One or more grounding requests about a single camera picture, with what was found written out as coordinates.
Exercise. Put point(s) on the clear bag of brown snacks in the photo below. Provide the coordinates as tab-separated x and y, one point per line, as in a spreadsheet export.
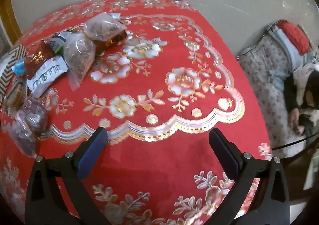
79	55

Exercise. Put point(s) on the long brown chocolate bar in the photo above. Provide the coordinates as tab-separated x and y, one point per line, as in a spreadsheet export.
102	46

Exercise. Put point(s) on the red foil snack packet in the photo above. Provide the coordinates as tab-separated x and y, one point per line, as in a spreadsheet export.
32	64

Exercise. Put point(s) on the red floral tablecloth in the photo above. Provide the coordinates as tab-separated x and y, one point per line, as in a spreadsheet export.
158	94

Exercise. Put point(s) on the clear bag of red dates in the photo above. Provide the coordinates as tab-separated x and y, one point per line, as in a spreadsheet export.
29	123

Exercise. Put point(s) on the blue white snack packet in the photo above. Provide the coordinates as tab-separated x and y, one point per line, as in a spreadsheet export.
19	68

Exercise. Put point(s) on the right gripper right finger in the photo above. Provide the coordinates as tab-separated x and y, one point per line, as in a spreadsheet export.
270	204

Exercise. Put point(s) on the red knitted cloth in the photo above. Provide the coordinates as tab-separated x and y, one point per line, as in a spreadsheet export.
296	36

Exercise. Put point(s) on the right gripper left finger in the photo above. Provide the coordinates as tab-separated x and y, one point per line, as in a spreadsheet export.
44	203

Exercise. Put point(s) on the white strawberry snack packet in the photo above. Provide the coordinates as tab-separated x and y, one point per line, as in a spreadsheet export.
46	75

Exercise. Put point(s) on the black green snack packet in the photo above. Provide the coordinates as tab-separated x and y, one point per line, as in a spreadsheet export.
57	41

